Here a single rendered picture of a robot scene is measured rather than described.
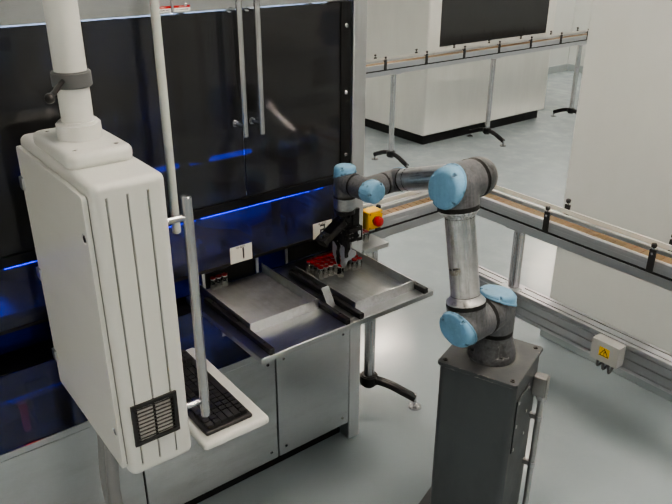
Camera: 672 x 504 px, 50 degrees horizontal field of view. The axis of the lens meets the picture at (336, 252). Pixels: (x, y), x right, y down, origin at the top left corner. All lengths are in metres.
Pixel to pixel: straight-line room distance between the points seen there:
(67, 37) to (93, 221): 0.40
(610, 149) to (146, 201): 2.44
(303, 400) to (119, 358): 1.33
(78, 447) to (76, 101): 1.20
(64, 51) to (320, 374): 1.69
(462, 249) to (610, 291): 1.76
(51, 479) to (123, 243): 1.12
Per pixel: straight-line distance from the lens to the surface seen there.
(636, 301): 3.66
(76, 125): 1.71
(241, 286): 2.51
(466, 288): 2.08
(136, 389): 1.75
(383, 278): 2.55
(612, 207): 3.59
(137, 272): 1.62
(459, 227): 2.02
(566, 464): 3.23
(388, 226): 2.97
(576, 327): 3.12
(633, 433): 3.49
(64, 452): 2.48
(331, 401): 3.01
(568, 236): 2.98
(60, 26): 1.68
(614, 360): 3.01
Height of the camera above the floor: 2.03
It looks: 25 degrees down
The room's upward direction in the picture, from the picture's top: straight up
